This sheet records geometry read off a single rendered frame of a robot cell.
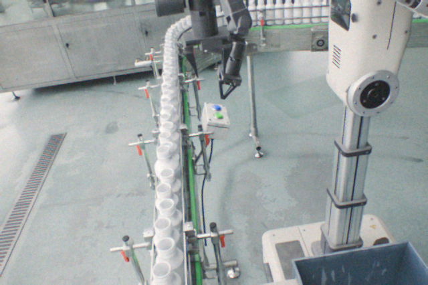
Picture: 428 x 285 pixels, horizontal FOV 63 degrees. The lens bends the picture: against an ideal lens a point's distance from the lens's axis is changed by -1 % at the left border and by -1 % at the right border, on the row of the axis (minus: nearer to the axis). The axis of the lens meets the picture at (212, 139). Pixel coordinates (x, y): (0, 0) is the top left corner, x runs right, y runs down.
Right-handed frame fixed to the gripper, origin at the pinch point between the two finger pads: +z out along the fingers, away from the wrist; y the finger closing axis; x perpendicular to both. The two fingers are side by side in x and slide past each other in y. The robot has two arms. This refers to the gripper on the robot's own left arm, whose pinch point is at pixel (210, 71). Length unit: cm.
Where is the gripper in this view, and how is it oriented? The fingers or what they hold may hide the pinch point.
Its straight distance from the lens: 85.3
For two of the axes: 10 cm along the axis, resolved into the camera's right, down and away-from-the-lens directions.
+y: 9.9, -1.4, 0.1
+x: -0.9, -5.5, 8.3
